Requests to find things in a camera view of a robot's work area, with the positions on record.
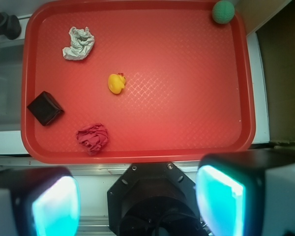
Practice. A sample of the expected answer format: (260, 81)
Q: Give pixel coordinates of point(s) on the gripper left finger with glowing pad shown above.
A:
(39, 202)

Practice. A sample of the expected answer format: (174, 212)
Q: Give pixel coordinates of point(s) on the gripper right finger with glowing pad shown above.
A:
(249, 193)

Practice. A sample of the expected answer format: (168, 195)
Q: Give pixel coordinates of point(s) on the crumpled red paper ball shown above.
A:
(93, 137)

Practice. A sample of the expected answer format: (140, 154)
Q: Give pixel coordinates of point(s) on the black square box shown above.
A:
(45, 108)

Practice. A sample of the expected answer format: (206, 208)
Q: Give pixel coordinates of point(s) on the red plastic tray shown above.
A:
(188, 88)

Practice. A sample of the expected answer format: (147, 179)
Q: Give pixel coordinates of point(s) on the yellow rubber duck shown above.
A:
(116, 83)

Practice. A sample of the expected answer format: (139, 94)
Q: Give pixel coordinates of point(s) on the crumpled white paper ball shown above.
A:
(81, 44)

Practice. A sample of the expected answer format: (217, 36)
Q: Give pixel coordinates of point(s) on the black clamp knob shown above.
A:
(9, 26)

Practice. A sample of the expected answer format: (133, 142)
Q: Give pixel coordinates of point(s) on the green dimpled ball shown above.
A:
(223, 12)

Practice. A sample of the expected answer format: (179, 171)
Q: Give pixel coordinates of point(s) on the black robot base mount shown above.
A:
(154, 199)

